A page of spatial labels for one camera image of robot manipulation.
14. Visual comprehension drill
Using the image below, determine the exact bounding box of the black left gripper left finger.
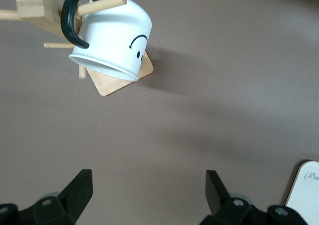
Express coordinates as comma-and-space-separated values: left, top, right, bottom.
17, 169, 94, 225

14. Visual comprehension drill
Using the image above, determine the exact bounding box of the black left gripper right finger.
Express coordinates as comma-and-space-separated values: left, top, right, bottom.
201, 170, 254, 225

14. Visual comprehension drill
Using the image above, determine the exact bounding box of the white smiley cup black handle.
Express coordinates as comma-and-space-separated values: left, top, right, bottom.
60, 0, 153, 83

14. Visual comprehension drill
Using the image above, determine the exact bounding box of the wooden cup rack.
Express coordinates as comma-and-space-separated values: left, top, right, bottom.
0, 0, 154, 97

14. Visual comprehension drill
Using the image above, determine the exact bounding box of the white rectangular tray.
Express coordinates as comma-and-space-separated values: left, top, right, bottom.
284, 159, 319, 225

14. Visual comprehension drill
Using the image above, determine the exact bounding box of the brown table cover mat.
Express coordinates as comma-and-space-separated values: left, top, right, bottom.
0, 0, 319, 225

